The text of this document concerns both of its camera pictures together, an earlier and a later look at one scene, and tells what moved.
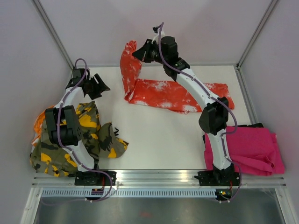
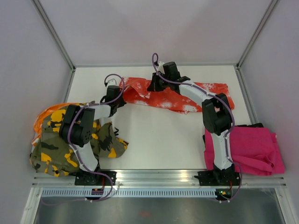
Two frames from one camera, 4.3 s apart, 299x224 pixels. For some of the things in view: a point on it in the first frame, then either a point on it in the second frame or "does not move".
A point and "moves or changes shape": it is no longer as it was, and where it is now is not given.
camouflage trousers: x=98 y=139 does not move
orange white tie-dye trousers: x=167 y=93 moves or changes shape
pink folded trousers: x=254 y=150 does not move
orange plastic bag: x=37 y=127 does not move
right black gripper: x=143 y=52 → x=154 y=86
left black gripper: x=100 y=87 → x=122 y=103
